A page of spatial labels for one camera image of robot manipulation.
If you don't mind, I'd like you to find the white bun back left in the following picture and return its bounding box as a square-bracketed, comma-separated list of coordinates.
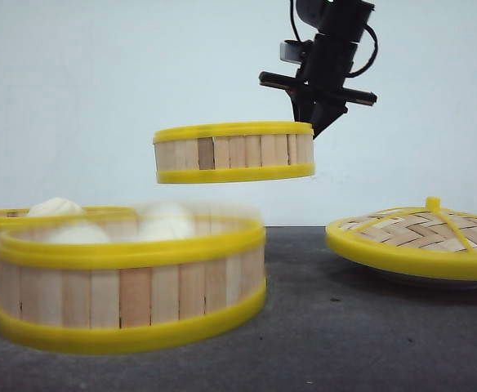
[26, 197, 86, 217]

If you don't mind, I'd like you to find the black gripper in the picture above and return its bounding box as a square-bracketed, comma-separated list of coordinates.
[259, 33, 377, 139]

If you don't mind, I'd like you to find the bamboo steamer drawer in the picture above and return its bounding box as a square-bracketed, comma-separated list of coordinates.
[0, 203, 266, 354]

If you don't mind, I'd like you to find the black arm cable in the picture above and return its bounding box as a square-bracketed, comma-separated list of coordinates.
[346, 24, 379, 78]

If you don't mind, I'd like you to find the woven bamboo steamer lid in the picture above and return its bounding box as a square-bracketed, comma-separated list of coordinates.
[325, 197, 477, 282]

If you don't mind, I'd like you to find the white bun front right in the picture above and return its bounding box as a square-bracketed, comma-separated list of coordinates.
[136, 203, 196, 242]

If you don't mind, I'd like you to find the white bun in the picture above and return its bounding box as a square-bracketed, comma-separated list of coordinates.
[136, 203, 196, 242]
[47, 222, 110, 244]
[26, 197, 86, 217]

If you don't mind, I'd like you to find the white bun front left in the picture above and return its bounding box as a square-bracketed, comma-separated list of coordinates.
[47, 222, 110, 244]

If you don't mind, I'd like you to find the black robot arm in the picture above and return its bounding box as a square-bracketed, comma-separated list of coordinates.
[259, 0, 378, 136]

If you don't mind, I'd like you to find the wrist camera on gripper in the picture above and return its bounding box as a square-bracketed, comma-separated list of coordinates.
[279, 40, 313, 64]

